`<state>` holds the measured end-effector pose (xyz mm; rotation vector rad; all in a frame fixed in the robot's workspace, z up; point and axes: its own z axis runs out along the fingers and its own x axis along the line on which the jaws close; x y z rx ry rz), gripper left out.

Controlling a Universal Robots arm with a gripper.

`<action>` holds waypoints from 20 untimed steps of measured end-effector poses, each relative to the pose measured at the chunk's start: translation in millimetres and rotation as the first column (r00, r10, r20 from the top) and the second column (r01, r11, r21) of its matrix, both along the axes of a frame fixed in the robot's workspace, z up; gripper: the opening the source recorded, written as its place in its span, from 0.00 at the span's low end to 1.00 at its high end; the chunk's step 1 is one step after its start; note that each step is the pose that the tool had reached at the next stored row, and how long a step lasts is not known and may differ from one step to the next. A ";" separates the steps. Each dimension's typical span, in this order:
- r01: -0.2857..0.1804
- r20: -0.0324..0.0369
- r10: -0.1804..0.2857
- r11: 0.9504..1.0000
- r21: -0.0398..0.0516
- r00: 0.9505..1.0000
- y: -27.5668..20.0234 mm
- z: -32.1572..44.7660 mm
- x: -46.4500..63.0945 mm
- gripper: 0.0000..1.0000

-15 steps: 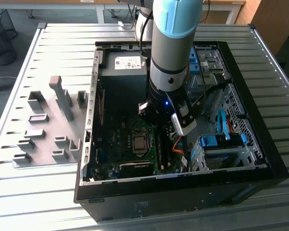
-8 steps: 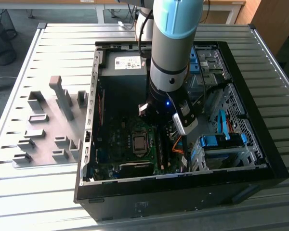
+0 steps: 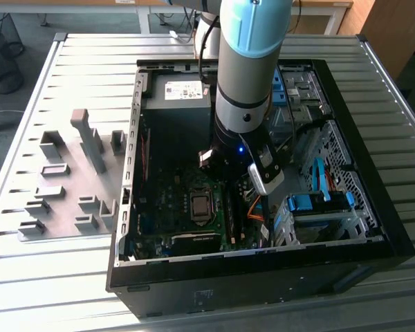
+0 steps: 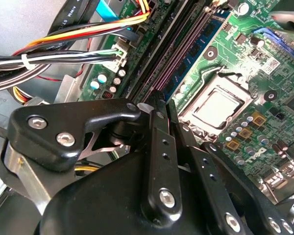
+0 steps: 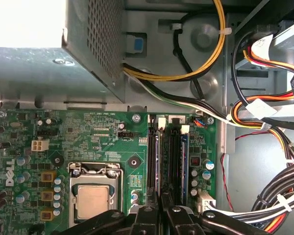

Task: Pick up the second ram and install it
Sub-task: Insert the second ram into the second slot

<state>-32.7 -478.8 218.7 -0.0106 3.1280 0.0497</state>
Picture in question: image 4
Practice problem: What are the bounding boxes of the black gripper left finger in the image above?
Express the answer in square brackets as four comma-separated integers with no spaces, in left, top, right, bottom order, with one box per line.
[7,90,184,223]

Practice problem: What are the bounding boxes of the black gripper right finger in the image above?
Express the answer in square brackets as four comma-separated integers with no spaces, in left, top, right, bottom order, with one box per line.
[168,99,294,235]

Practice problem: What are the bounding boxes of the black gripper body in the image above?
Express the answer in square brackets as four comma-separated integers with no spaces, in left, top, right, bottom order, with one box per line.
[38,152,224,235]

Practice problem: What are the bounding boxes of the blue RAM stick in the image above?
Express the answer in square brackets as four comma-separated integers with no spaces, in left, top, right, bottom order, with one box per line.
[165,11,233,101]

